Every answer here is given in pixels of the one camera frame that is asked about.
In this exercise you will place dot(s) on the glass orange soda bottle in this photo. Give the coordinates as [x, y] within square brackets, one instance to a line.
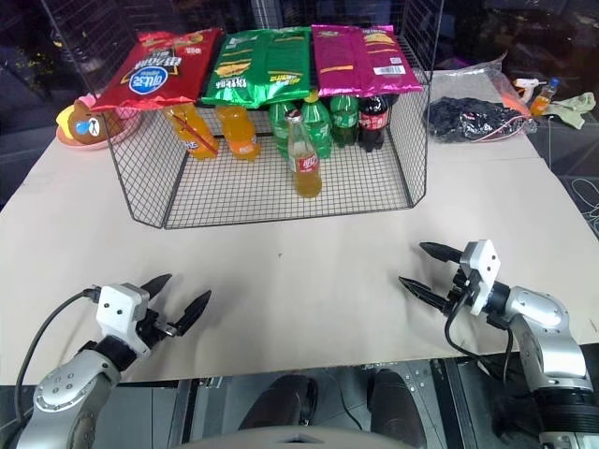
[306, 173]

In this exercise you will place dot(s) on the brown bear plush toy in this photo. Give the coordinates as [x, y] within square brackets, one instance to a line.
[84, 125]

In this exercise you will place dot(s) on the pale green cloth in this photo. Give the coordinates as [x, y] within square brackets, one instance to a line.
[573, 108]

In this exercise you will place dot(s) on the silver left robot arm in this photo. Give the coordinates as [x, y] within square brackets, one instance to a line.
[70, 379]

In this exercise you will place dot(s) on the white glue gun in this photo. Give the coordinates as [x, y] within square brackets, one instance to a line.
[526, 83]

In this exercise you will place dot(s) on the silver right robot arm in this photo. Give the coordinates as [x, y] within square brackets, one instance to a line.
[538, 308]

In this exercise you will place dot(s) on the green chip bag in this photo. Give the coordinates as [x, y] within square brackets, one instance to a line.
[257, 65]

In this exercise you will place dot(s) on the brown bear plush on plate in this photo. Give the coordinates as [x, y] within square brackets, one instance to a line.
[117, 128]

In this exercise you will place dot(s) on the dark cola plastic bottle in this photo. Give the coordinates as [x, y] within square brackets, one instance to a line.
[374, 124]

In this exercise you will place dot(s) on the clear plastic bag black contents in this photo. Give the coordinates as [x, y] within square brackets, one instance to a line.
[468, 114]

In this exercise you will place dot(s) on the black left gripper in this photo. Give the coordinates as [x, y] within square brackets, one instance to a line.
[152, 327]

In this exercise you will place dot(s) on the dark rounded shape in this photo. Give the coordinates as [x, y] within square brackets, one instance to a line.
[281, 402]
[395, 402]

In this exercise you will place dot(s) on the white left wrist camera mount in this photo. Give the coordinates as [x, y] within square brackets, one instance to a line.
[119, 311]

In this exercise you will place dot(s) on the magenta chip bag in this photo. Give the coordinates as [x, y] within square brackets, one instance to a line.
[360, 56]

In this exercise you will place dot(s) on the red chip bag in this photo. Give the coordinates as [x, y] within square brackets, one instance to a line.
[154, 75]

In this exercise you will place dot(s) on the small orange drink bottle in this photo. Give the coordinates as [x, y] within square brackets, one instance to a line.
[543, 100]

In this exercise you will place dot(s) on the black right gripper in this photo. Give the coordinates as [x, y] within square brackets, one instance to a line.
[463, 290]

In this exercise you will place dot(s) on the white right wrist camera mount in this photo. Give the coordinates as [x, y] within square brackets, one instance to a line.
[482, 271]

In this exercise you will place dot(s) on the green soda plastic bottle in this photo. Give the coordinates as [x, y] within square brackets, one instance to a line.
[279, 131]
[320, 126]
[344, 121]

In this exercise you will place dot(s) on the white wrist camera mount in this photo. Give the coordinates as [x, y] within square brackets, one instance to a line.
[482, 271]
[119, 311]

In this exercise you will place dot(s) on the orange soda plastic bottle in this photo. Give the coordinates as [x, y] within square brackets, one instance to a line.
[241, 138]
[194, 135]

